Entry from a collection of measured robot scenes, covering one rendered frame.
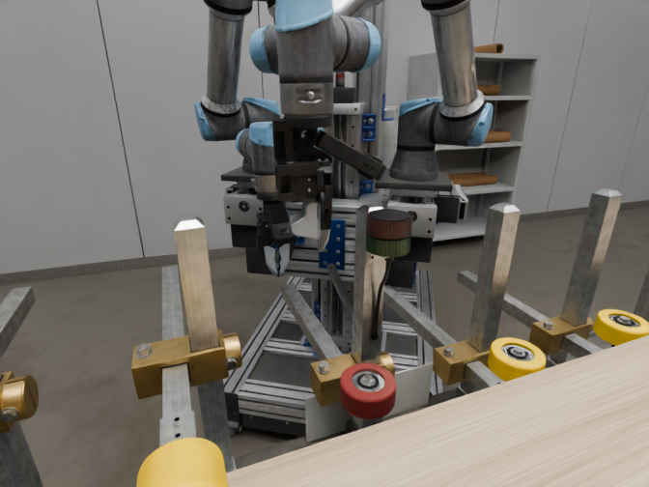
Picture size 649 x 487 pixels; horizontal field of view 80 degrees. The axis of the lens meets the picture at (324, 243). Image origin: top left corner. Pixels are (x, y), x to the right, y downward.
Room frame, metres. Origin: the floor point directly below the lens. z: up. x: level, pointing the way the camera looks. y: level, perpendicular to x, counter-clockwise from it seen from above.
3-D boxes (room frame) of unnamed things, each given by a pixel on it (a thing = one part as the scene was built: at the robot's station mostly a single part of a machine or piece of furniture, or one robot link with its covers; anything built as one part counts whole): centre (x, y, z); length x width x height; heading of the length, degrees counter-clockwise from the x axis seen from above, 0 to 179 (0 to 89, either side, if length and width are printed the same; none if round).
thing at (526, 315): (0.78, -0.47, 0.80); 0.44 x 0.03 x 0.04; 21
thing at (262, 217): (0.89, 0.12, 1.01); 0.09 x 0.08 x 0.12; 16
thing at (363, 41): (0.68, -0.02, 1.35); 0.11 x 0.11 x 0.08; 54
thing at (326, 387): (0.53, -0.05, 0.84); 0.14 x 0.06 x 0.05; 111
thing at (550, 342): (0.71, -0.51, 0.81); 0.14 x 0.06 x 0.05; 111
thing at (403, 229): (0.49, -0.09, 1.12); 0.06 x 0.06 x 0.02
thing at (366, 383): (0.45, -0.06, 0.85); 0.08 x 0.08 x 0.11
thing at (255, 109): (1.33, 0.21, 1.20); 0.13 x 0.12 x 0.14; 117
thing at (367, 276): (0.54, -0.07, 0.90); 0.04 x 0.04 x 0.48; 21
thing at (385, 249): (0.49, -0.09, 1.10); 0.06 x 0.06 x 0.02
